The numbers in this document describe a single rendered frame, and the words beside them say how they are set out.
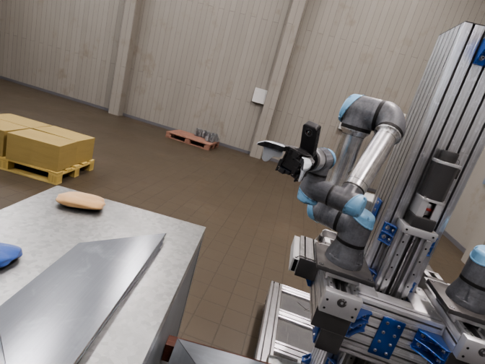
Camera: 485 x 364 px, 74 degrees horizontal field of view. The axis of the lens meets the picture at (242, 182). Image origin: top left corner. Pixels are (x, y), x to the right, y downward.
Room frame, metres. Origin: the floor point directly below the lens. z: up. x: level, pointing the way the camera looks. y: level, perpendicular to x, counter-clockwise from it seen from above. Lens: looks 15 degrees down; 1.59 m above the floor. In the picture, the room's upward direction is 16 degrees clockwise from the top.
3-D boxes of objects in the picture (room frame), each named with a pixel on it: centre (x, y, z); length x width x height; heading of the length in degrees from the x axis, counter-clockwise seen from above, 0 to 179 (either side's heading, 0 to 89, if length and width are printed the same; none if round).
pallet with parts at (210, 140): (8.12, 1.50, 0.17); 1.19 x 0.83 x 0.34; 83
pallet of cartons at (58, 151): (3.85, 2.69, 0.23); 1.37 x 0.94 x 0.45; 83
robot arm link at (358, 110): (1.31, -0.37, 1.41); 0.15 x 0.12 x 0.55; 57
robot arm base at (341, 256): (1.23, -0.49, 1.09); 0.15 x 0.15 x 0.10
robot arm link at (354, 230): (1.24, -0.48, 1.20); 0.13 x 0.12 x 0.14; 57
